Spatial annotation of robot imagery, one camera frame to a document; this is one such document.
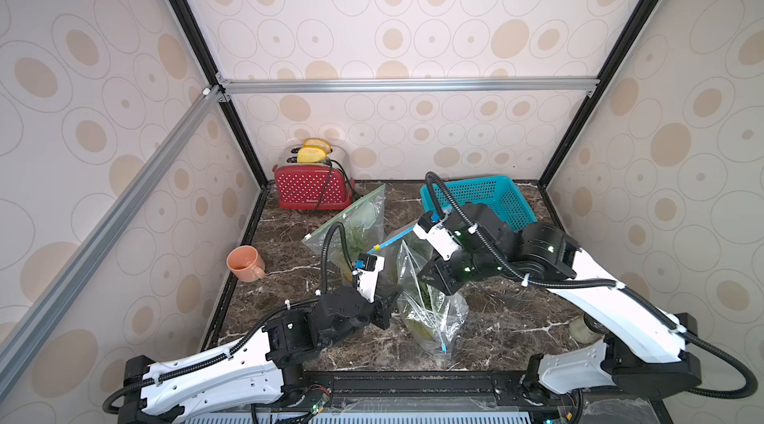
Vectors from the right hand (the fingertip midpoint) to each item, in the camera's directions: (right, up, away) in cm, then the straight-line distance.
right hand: (419, 284), depth 59 cm
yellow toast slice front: (-33, +34, +43) cm, 64 cm away
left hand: (-1, -4, +4) cm, 6 cm away
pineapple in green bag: (-15, +6, +20) cm, 26 cm away
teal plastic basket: (+36, +22, +50) cm, 65 cm away
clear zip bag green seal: (-13, +11, +19) cm, 25 cm away
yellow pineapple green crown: (+1, -9, +5) cm, 11 cm away
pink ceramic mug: (-49, -1, +29) cm, 57 cm away
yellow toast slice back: (-31, +39, +47) cm, 68 cm away
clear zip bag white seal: (+8, -8, +7) cm, 13 cm away
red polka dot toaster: (-37, +23, +44) cm, 62 cm away
